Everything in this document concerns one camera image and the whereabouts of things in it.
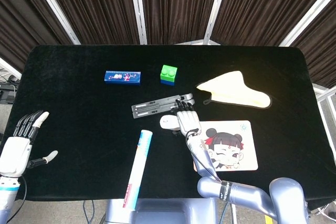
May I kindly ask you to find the cartoon girl mouse pad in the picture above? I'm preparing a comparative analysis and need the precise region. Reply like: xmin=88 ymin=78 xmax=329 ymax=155
xmin=193 ymin=120 xmax=259 ymax=172

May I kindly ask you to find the black device with cables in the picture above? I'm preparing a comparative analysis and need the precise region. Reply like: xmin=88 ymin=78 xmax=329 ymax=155
xmin=0 ymin=76 xmax=19 ymax=104

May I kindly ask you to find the black folding laptop stand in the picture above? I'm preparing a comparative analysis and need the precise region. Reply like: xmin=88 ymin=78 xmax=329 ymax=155
xmin=131 ymin=93 xmax=195 ymax=119

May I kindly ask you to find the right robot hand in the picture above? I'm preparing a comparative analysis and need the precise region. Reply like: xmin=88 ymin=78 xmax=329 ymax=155
xmin=174 ymin=99 xmax=202 ymax=137

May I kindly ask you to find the brown curtain panel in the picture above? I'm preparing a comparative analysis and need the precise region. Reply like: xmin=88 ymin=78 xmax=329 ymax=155
xmin=0 ymin=0 xmax=73 ymax=72
xmin=291 ymin=0 xmax=336 ymax=88
xmin=39 ymin=0 xmax=140 ymax=45
xmin=139 ymin=0 xmax=223 ymax=45
xmin=212 ymin=0 xmax=330 ymax=47

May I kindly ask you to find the blue rectangular printed box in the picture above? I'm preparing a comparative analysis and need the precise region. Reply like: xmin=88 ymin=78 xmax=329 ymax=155
xmin=104 ymin=70 xmax=142 ymax=86

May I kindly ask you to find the green and blue building block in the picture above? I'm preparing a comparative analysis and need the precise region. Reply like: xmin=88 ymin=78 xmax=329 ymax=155
xmin=160 ymin=64 xmax=178 ymax=86

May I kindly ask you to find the white blue tube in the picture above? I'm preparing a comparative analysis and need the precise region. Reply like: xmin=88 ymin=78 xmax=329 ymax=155
xmin=122 ymin=129 xmax=153 ymax=211

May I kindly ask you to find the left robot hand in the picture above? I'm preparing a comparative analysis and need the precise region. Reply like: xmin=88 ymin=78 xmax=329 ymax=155
xmin=0 ymin=110 xmax=59 ymax=179

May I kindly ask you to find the blue cable under table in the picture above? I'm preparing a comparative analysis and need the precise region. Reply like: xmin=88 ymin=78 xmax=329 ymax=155
xmin=83 ymin=199 xmax=96 ymax=224

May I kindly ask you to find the yellow cleaning cloth mitt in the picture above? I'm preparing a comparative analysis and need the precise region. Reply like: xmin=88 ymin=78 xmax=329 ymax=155
xmin=195 ymin=70 xmax=273 ymax=110

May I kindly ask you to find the black velvet tablecloth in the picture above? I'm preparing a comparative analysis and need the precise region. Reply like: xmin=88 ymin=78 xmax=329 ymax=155
xmin=5 ymin=45 xmax=336 ymax=209

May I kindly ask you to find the black right arm strap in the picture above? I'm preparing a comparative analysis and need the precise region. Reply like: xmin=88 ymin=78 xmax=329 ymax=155
xmin=219 ymin=180 xmax=232 ymax=201

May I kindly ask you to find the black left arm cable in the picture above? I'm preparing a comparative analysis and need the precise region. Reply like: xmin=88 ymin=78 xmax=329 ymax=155
xmin=7 ymin=176 xmax=28 ymax=222

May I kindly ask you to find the metal frame rack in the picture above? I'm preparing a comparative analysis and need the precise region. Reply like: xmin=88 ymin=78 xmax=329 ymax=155
xmin=312 ymin=83 xmax=336 ymax=120

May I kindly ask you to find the white computer mouse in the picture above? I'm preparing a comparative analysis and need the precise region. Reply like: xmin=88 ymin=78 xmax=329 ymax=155
xmin=159 ymin=115 xmax=182 ymax=131

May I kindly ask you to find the silver robot torso base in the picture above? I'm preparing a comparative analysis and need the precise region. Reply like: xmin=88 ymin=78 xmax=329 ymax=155
xmin=104 ymin=198 xmax=218 ymax=224

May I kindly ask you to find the white frame post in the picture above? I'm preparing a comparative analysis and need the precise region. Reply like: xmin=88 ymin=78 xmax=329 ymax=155
xmin=128 ymin=0 xmax=148 ymax=45
xmin=278 ymin=0 xmax=336 ymax=48
xmin=28 ymin=0 xmax=81 ymax=45
xmin=173 ymin=0 xmax=229 ymax=46
xmin=0 ymin=57 xmax=22 ymax=79

